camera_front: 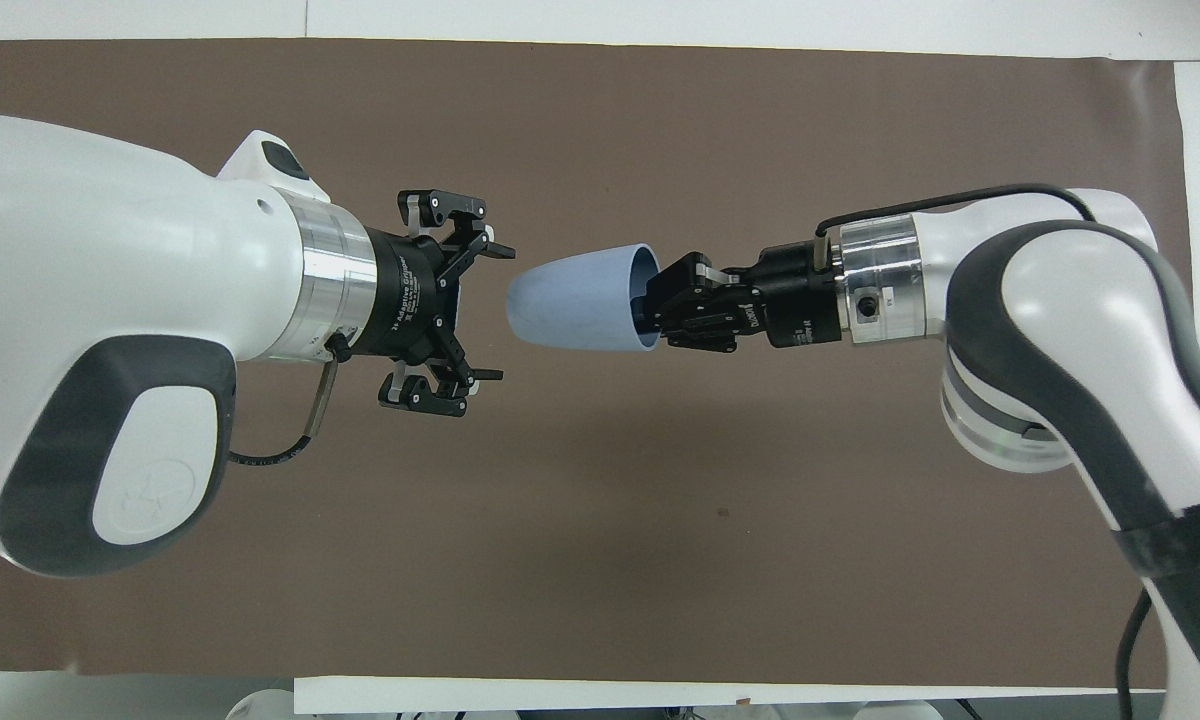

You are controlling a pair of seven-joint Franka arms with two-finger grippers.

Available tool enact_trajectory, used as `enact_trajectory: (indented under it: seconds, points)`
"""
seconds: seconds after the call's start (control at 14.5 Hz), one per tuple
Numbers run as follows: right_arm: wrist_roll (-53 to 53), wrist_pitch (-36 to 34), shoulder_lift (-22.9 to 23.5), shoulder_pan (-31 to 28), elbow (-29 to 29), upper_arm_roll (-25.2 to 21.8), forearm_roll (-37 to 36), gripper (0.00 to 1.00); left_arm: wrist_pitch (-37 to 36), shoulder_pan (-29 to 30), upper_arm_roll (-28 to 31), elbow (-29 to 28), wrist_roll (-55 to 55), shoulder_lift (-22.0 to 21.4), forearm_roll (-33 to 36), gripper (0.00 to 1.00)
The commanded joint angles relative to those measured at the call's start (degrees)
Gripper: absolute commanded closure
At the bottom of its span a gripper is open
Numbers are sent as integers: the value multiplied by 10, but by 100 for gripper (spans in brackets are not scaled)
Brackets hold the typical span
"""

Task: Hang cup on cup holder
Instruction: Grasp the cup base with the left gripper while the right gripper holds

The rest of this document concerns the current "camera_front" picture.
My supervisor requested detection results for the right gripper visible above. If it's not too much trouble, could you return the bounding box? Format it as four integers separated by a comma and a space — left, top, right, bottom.
642, 238, 848, 354

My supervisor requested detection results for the light blue cup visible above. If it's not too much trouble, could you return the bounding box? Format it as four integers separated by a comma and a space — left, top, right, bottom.
506, 241, 662, 354

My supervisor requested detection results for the black cable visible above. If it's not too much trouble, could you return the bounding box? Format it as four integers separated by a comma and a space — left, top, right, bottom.
1114, 587, 1157, 720
226, 333, 353, 470
815, 183, 1100, 269

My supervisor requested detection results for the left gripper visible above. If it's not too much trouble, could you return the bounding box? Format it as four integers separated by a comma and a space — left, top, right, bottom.
364, 188, 517, 418

